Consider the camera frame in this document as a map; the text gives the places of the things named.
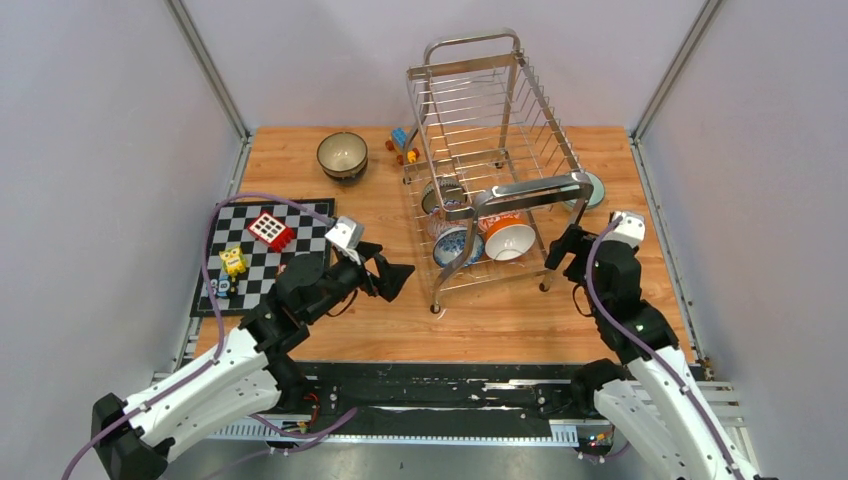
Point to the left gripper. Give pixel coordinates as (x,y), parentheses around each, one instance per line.
(390,276)

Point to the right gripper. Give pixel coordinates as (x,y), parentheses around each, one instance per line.
(576,240)

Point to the large ribbed celadon bowl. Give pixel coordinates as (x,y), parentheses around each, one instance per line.
(597,197)

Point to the blue floral bowl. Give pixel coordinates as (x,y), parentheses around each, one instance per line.
(450,244)

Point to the steel two-tier dish rack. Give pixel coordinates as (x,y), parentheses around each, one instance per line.
(482,116)

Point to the brown speckled bowl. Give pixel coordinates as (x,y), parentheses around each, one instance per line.
(342,152)

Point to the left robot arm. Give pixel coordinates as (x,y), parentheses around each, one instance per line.
(248,372)

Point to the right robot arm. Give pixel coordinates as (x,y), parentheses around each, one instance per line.
(649,393)

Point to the orange floral white bowl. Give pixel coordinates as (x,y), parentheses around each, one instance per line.
(487,222)

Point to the orange geometric pattern bowl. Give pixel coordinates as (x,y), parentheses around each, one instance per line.
(437,225)

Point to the orange bowl white inside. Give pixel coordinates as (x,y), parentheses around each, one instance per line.
(508,238)

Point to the dark patterned bowl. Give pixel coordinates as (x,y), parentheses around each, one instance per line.
(448,190)

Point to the red toy brick block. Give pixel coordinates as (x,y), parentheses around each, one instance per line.
(271,232)

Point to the toy brick car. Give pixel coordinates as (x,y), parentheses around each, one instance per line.
(396,143)

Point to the black white chessboard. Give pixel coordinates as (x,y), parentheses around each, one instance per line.
(263,264)

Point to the yellow owl toy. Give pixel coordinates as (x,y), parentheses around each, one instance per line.
(233,261)

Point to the blue owl toy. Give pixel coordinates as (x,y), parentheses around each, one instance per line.
(224,287)

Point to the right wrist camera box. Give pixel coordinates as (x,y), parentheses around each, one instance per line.
(629,228)

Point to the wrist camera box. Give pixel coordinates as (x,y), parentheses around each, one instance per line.
(629,228)
(344,236)

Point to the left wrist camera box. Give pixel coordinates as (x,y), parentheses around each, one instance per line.
(344,236)

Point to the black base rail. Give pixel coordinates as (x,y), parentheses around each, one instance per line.
(453,402)

